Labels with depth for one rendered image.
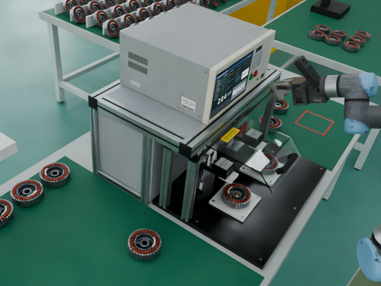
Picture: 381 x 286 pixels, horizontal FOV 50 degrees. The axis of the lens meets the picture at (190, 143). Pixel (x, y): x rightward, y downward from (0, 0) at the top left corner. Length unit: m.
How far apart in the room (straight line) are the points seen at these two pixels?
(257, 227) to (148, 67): 0.69
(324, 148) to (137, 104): 0.98
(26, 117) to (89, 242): 2.04
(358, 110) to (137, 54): 0.74
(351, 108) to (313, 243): 1.38
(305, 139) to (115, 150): 0.96
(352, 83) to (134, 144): 0.75
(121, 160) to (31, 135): 1.71
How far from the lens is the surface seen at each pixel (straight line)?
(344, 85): 1.39
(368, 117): 1.39
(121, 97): 1.47
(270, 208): 1.62
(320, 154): 2.00
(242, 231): 1.51
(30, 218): 1.57
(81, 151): 1.81
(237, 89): 1.48
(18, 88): 3.76
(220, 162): 1.53
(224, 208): 1.55
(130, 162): 1.52
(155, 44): 1.38
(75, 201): 1.60
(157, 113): 1.39
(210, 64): 1.29
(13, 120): 3.37
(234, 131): 1.44
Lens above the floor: 1.90
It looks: 38 degrees down
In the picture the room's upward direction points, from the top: 7 degrees clockwise
